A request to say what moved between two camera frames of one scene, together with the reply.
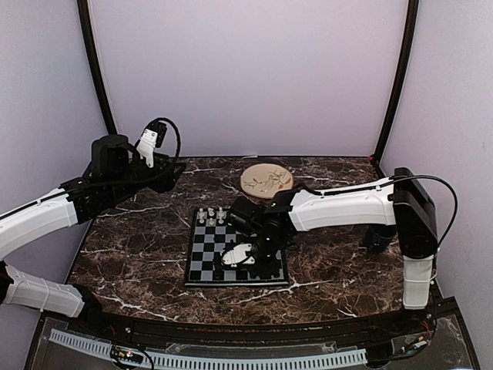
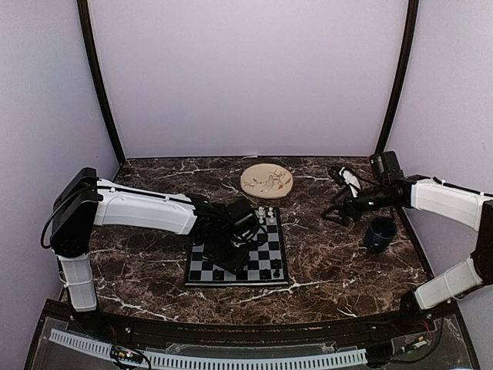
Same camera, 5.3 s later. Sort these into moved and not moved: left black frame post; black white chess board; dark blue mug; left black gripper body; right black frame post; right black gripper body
Moved: left black gripper body; right black gripper body
Not moved: black white chess board; right black frame post; dark blue mug; left black frame post
